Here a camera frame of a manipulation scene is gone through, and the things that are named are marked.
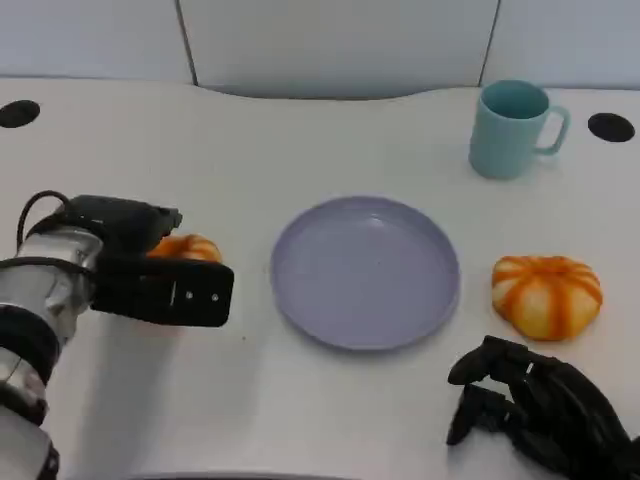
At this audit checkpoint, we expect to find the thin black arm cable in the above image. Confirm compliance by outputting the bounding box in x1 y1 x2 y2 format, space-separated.
0 256 97 275

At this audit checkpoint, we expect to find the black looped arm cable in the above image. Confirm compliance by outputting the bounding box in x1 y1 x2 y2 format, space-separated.
16 189 74 251

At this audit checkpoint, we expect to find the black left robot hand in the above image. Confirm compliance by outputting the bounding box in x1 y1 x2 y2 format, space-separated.
66 194 184 265

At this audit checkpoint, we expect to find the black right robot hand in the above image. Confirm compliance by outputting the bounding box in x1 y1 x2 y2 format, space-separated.
446 335 640 480

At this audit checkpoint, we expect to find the black table cable grommet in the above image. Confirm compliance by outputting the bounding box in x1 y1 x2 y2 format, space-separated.
587 112 636 144
0 99 41 129

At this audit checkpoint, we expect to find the pale green mug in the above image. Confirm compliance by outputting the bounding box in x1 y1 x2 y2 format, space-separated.
468 79 571 180

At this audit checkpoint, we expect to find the orange and white toy bread roll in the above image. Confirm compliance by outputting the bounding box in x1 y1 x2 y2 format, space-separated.
491 255 604 343
147 233 223 265

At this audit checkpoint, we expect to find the lilac plate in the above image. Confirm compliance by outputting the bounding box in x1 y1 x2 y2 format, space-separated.
270 195 461 352

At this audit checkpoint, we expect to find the grey partition panel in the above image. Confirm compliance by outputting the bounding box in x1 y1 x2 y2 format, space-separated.
175 0 500 100

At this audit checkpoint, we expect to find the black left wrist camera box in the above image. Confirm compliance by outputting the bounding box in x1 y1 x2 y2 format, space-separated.
91 258 236 330

